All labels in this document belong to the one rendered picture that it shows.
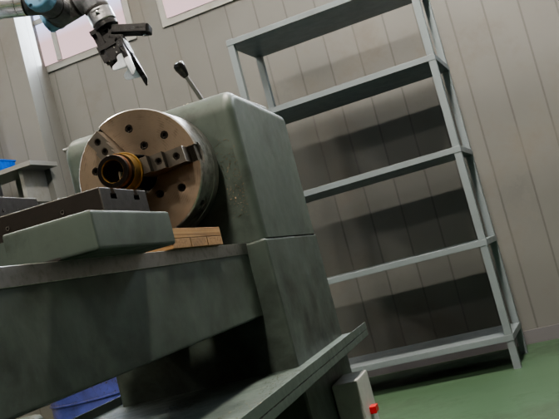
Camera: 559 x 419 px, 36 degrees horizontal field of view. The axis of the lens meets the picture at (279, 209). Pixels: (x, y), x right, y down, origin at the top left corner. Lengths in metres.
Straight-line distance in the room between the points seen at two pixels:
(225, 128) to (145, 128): 0.22
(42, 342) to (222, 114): 1.11
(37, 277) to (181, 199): 0.86
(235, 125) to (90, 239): 0.97
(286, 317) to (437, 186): 3.32
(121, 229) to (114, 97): 4.88
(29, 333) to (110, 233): 0.21
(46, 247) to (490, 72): 4.30
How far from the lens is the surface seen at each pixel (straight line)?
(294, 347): 2.10
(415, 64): 4.62
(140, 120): 2.05
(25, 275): 1.17
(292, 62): 5.63
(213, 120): 2.15
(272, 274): 2.09
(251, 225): 2.11
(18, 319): 1.14
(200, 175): 1.99
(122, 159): 1.90
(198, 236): 1.76
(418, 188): 5.35
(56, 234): 1.26
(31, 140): 6.21
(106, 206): 1.36
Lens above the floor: 0.77
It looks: 4 degrees up
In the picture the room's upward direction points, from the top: 15 degrees counter-clockwise
